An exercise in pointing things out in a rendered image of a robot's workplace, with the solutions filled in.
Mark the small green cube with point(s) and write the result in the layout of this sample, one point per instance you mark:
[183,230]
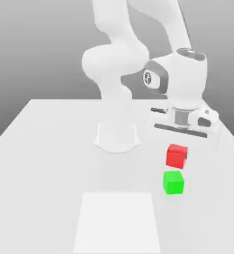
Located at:
[173,183]

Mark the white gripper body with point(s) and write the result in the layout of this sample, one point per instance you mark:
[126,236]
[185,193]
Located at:
[180,137]

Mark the small red cube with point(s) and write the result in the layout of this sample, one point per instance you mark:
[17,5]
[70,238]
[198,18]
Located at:
[175,157]

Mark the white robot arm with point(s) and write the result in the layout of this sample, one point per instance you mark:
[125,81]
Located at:
[113,59]

